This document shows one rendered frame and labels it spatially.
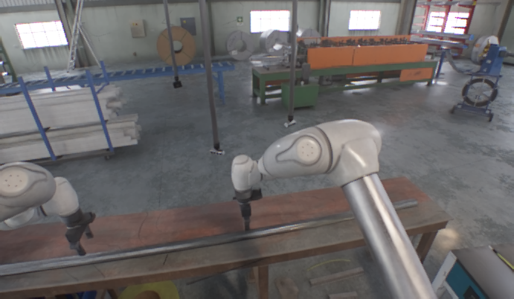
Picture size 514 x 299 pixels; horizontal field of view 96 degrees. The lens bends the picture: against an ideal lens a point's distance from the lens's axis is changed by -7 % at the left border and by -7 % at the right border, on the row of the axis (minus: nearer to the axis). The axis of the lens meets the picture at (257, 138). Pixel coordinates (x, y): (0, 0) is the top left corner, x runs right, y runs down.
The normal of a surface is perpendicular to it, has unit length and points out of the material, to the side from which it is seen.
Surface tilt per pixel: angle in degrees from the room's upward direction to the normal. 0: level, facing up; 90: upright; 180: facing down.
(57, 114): 90
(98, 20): 90
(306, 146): 53
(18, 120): 90
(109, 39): 90
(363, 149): 43
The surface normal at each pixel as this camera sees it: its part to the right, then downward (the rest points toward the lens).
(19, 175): 0.61, -0.30
